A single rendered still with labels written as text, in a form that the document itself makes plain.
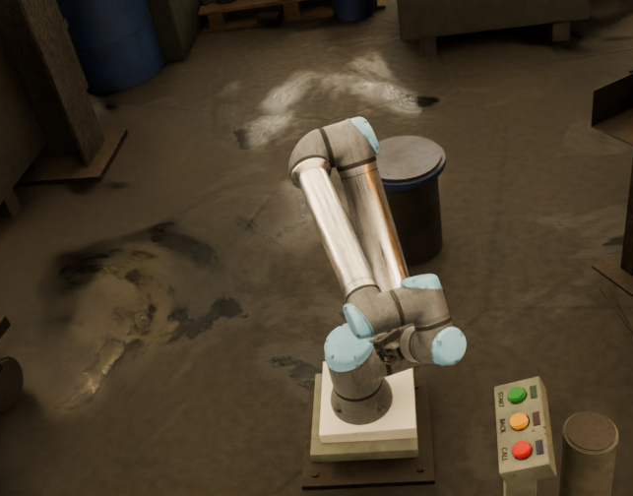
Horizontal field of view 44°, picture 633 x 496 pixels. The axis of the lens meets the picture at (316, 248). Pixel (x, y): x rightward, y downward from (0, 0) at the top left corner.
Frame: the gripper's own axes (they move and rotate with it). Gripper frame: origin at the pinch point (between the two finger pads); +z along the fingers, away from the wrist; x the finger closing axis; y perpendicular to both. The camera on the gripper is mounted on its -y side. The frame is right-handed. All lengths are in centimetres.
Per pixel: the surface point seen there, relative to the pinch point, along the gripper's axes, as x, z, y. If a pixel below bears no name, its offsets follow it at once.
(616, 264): 41, 25, -112
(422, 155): -28, 53, -76
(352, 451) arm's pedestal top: 30.3, 19.4, 16.3
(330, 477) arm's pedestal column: 36, 28, 24
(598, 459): 34, -56, -7
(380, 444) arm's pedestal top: 32.5, 16.0, 9.0
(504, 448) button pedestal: 20, -50, 10
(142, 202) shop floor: -61, 183, -11
